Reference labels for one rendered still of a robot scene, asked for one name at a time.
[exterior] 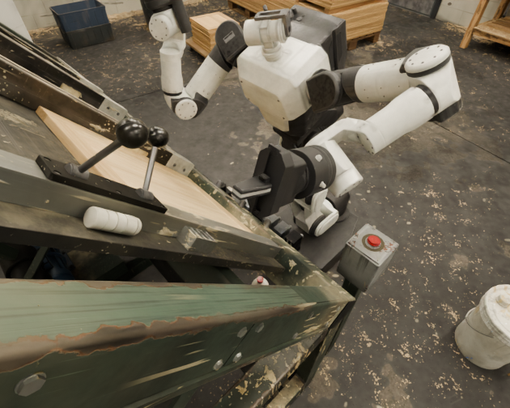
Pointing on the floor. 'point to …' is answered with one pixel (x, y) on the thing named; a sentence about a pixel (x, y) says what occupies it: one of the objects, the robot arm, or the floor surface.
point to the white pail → (495, 329)
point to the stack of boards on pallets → (374, 15)
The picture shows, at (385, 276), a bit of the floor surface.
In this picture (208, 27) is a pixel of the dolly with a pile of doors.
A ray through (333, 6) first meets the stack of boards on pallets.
